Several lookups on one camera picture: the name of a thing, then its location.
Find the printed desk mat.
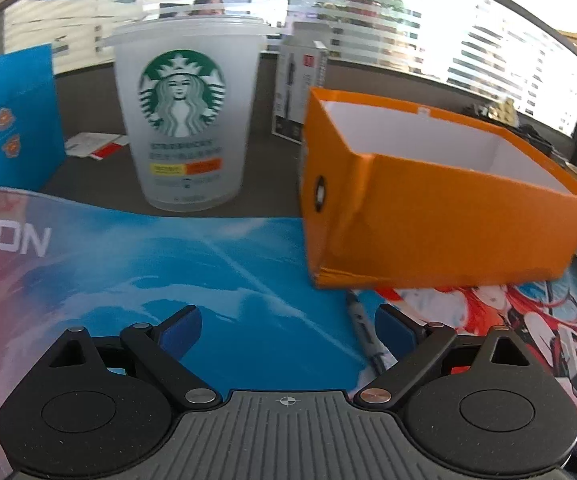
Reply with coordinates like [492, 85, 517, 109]
[0, 184, 577, 421]

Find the translucent plastic cup green logo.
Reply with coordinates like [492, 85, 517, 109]
[102, 15, 280, 212]

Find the white pen box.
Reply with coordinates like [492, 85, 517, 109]
[271, 35, 330, 146]

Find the black marker pen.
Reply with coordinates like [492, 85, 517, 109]
[345, 292, 388, 376]

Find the white and red paper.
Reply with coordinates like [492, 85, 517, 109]
[65, 131, 130, 161]

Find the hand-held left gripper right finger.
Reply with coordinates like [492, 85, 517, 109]
[355, 304, 531, 407]

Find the orange cardboard box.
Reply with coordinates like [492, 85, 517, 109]
[298, 86, 577, 291]

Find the blue paper bag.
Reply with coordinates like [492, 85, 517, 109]
[0, 44, 66, 192]

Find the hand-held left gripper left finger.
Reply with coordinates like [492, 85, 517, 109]
[48, 305, 222, 407]

